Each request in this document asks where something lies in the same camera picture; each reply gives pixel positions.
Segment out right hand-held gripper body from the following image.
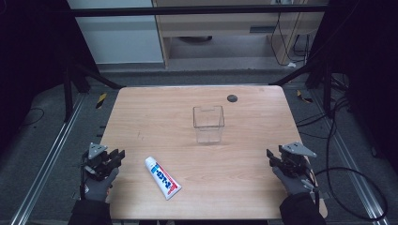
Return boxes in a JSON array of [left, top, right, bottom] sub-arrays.
[[278, 142, 317, 179]]

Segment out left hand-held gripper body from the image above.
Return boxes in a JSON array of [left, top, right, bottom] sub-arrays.
[[82, 142, 117, 182]]

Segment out white toothpaste tube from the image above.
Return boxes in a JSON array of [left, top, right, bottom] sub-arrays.
[[144, 156, 183, 202]]

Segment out clear plastic square container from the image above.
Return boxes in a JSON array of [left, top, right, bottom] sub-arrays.
[[191, 105, 226, 145]]

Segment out person's right hand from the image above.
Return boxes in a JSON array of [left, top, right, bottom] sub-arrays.
[[271, 166, 315, 197]]

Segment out person's left hand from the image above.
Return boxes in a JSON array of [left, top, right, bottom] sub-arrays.
[[83, 167, 120, 203]]

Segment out yellow black tape strip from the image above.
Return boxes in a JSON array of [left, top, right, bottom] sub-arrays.
[[296, 89, 314, 104], [95, 92, 108, 110]]

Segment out black metal stand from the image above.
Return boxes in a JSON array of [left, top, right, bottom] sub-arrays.
[[61, 59, 126, 124], [268, 52, 335, 120]]

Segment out white cabinet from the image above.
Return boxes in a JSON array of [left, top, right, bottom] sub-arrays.
[[66, 0, 165, 66]]

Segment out light wooden desk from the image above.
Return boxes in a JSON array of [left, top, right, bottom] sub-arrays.
[[151, 0, 329, 69]]

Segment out aluminium floor rail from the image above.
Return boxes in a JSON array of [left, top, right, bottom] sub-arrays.
[[308, 88, 392, 225], [8, 93, 87, 225]]

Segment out bundle of black floor cables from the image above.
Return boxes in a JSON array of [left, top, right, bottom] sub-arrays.
[[295, 73, 353, 141]]

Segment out thin black floor cable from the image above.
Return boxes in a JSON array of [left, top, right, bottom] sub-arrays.
[[18, 107, 45, 128]]

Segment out black looping cable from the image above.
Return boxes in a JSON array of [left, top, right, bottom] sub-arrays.
[[308, 166, 390, 221]]

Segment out black hanging desk cables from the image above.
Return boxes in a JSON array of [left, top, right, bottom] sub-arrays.
[[269, 10, 314, 68]]

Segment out black horizontal frame bar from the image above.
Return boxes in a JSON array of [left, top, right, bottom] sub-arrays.
[[69, 4, 329, 18]]

